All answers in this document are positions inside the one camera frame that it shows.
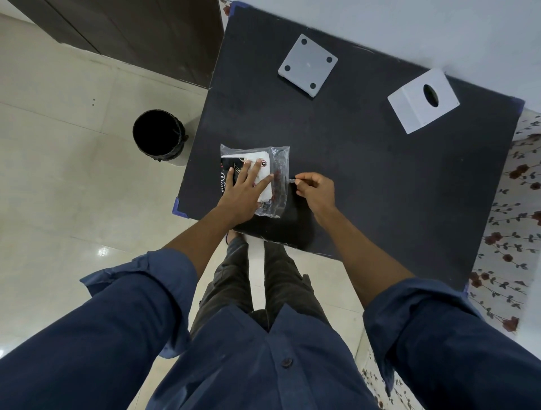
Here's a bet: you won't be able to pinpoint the white square plate with holes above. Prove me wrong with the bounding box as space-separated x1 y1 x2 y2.
278 33 339 99

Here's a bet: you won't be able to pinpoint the clear plastic packet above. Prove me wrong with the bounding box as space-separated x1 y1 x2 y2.
220 144 296 219

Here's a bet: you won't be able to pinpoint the black lined waste bin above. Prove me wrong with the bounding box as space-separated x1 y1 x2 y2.
132 109 189 166

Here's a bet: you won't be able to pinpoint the white box with oval hole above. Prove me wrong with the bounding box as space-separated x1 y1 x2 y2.
387 68 460 135

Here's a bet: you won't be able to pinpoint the person's right hand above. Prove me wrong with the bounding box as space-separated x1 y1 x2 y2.
294 171 337 225

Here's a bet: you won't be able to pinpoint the blue shirt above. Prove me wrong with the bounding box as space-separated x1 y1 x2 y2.
0 248 541 410

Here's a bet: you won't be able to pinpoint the dark grey trousers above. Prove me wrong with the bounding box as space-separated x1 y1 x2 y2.
189 235 331 335

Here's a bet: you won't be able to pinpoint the person's left forearm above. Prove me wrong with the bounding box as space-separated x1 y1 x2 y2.
163 206 243 280

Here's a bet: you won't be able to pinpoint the dark brown wooden cabinet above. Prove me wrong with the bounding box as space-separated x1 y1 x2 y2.
8 0 225 89

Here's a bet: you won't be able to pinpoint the person's left hand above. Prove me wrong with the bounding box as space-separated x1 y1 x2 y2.
216 158 275 227

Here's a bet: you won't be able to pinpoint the black and white folded item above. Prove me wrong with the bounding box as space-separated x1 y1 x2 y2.
221 152 274 203

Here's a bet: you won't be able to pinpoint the person's right forearm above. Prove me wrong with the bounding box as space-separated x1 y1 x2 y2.
314 208 416 310

